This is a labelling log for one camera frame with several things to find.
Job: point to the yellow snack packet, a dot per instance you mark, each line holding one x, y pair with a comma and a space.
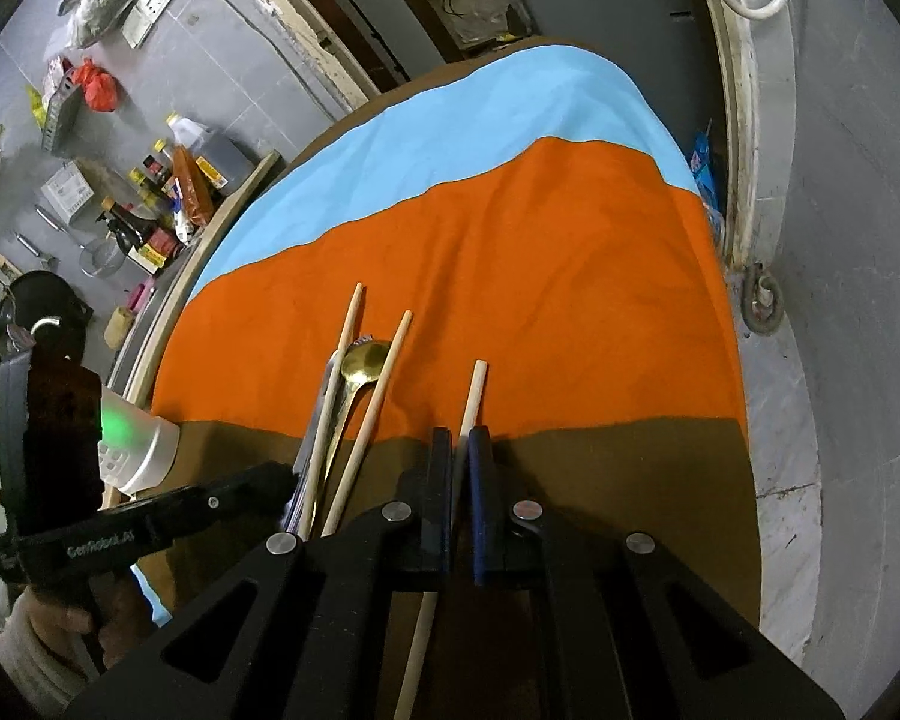
36, 106

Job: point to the grey metal utensil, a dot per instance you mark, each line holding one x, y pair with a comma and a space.
311, 450

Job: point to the red white snack packet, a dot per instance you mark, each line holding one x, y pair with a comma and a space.
58, 73

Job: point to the white wall switch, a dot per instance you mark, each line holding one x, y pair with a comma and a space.
136, 28

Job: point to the hanging metal spatula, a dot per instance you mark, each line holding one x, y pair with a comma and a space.
36, 249

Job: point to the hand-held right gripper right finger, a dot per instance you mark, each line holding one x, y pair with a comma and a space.
480, 480

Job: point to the clear plastic bag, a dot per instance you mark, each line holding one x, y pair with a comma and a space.
97, 7

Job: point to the black wok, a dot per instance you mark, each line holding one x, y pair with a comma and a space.
37, 300

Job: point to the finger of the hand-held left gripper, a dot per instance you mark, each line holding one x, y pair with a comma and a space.
255, 484

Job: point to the person's left forearm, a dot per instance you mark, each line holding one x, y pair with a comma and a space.
22, 652

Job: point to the row of sauce bottles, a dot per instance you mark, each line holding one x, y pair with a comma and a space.
225, 210

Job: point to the large oil jug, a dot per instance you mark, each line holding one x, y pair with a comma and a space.
210, 157

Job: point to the person's left hand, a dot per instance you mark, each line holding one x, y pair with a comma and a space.
131, 607

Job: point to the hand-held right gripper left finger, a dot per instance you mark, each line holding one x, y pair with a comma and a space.
441, 480

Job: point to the orange spice packet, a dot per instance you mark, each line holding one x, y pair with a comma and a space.
195, 191

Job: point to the striped blue orange brown blanket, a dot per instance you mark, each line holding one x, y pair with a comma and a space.
532, 277

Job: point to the white wall socket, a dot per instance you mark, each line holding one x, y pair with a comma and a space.
156, 0

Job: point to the grey wall rack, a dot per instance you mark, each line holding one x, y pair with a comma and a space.
60, 112

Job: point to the pink scrubber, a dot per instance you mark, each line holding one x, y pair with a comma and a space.
141, 296

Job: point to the dark pump bottle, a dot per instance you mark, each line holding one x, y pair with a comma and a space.
126, 229

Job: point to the small metal spoon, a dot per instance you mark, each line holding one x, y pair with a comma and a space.
364, 364

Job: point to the blue plastic bag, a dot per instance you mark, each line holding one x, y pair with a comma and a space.
703, 172

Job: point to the wooden chopstick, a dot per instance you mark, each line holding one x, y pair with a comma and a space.
474, 397
390, 360
345, 337

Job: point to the hanging metal strainer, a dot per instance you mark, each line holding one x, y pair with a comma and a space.
101, 259

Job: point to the red plastic bag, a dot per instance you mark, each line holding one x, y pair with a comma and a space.
94, 86

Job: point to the yellow sponge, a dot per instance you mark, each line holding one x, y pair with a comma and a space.
118, 328

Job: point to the white plastic utensil holder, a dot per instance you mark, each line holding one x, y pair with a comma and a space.
154, 457

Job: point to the white wall box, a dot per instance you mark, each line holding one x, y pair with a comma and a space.
67, 191

